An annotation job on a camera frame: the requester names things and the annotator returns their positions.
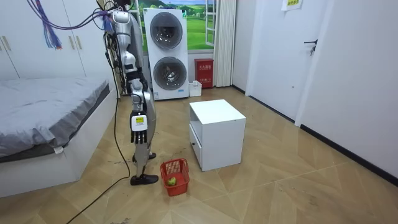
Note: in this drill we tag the white wardrobe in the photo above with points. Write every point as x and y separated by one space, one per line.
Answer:
40 37

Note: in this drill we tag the white curtain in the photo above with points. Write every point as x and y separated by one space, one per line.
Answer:
224 43

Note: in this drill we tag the white bedside cabinet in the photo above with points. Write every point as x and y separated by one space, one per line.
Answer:
222 140

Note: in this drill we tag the paper wall notice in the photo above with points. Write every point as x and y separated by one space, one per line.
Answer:
291 3

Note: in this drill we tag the white door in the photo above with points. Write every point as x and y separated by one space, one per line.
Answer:
280 62

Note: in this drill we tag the red fire equipment box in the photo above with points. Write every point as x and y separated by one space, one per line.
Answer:
204 73

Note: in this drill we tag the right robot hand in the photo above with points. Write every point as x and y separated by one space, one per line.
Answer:
139 123

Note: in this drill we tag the white washing machine tower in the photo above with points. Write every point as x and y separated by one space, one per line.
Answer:
168 53

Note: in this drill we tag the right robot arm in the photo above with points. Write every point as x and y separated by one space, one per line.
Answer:
122 19

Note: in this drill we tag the robot legs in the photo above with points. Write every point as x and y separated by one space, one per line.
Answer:
151 107

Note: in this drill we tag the robot body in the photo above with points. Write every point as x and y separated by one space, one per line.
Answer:
137 40

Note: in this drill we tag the red plastic basket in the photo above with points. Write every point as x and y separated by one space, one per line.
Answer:
178 186

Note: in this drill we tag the small white bin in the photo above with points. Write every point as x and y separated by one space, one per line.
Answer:
195 89

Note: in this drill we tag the grey bed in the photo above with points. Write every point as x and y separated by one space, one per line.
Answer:
46 105

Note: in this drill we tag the green landscape wall poster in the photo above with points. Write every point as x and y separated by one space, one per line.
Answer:
196 31

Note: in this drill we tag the green fruit soft toy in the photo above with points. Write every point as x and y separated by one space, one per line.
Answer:
171 181

